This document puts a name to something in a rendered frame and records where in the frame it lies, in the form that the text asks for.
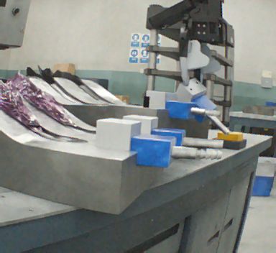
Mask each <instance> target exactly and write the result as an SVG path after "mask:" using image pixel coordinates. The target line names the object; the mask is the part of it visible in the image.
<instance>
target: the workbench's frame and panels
mask: <svg viewBox="0 0 276 253"><path fill-rule="evenodd" d="M271 144H272V138H271V139H268V140H267V141H264V142H263V143H261V144H258V145H256V146H253V147H252V148H249V149H247V150H244V151H243V152H241V153H239V154H237V155H234V156H233V157H230V158H228V159H225V160H222V161H220V162H219V163H217V164H215V165H212V166H209V167H207V168H204V169H202V170H199V171H198V172H195V173H193V174H190V175H186V176H184V177H181V178H179V179H177V180H173V181H170V182H168V183H165V184H162V185H159V186H156V187H153V188H150V189H148V190H144V191H143V192H142V194H140V195H139V196H138V197H137V198H136V199H134V201H133V202H132V203H130V204H129V205H128V207H127V208H126V209H125V210H123V211H122V212H121V213H120V214H119V215H117V214H112V213H103V212H100V211H94V210H89V209H84V208H81V209H76V210H75V211H69V212H65V213H60V214H56V215H53V216H47V217H44V218H43V217H42V218H39V219H37V218H36V219H33V220H31V221H30V220H28V221H23V222H21V223H20V222H19V223H15V224H10V225H6V226H0V253H237V252H238V248H239V244H240V241H241V238H242V233H243V230H244V225H245V223H246V218H247V212H248V210H249V204H250V200H251V197H252V189H253V187H254V179H255V175H256V169H257V165H258V158H259V153H260V152H262V151H263V150H265V149H267V148H268V147H270V146H271Z"/></svg>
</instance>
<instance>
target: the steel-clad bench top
mask: <svg viewBox="0 0 276 253"><path fill-rule="evenodd" d="M218 132H221V131H216V130H209V133H208V139H214V138H216V137H217V133H218ZM271 138H273V137H272V136H264V135H259V134H258V135H255V134H246V133H244V136H243V139H246V140H247V145H246V147H245V148H242V149H226V148H222V149H211V148H208V150H210V151H212V150H215V151H216V152H218V151H221V152H222V158H221V160H217V159H213V160H212V159H207V160H206V159H205V158H203V159H200V158H198V157H197V159H196V160H192V159H185V158H183V159H179V160H174V162H173V163H172V164H171V165H170V166H168V167H164V168H163V172H162V173H161V174H160V175H159V176H158V177H157V178H156V179H155V180H154V181H153V182H152V183H151V184H150V186H149V187H148V188H146V189H145V190H148V189H150V188H153V187H156V186H159V185H162V184H165V183H168V182H170V181H173V180H177V179H179V178H181V177H184V176H186V175H190V174H193V173H196V172H198V171H199V170H202V169H204V168H207V167H209V166H212V165H215V164H217V163H219V162H220V161H222V160H225V159H228V158H230V157H233V156H234V155H237V154H239V153H241V152H243V151H244V150H247V149H249V148H252V147H253V146H256V145H258V144H261V143H263V142H264V141H267V140H268V139H271ZM76 209H81V208H80V207H76V206H69V205H68V204H63V203H58V202H54V201H49V200H47V199H43V198H39V197H35V196H32V195H28V194H24V193H21V192H17V191H15V190H9V189H8V188H3V187H1V186H0V226H6V225H10V224H15V223H19V222H20V223H21V222H23V221H28V220H30V221H31V220H33V219H39V218H42V217H43V218H44V217H47V216H53V215H56V214H60V213H65V212H69V211H75V210H76Z"/></svg>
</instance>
